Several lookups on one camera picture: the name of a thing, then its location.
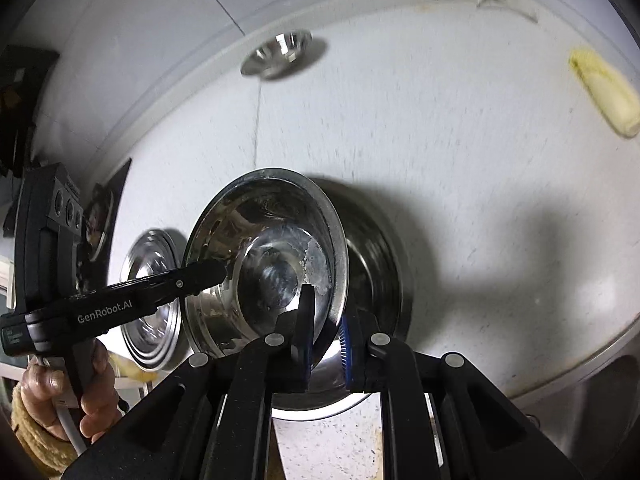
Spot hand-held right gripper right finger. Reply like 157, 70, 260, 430
340, 305, 586, 480

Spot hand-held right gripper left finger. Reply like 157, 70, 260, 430
60, 282, 318, 480

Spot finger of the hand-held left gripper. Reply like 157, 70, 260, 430
120, 257, 228, 306

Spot small steel plate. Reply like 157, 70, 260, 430
121, 229, 182, 356
122, 310, 182, 365

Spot small steel bowl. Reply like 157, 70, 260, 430
239, 30, 313, 80
180, 167, 348, 361

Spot large steel bowl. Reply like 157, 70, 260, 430
270, 200, 416, 418

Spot large steel plate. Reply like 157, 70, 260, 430
125, 320, 183, 372

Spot person's left hand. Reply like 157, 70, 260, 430
20, 340, 126, 443

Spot black glass gas stove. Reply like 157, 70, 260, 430
75, 157, 133, 266

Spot steel sink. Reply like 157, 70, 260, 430
510, 310, 640, 480

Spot napa cabbage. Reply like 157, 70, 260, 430
569, 47, 640, 138

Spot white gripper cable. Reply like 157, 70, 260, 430
55, 400, 86, 456

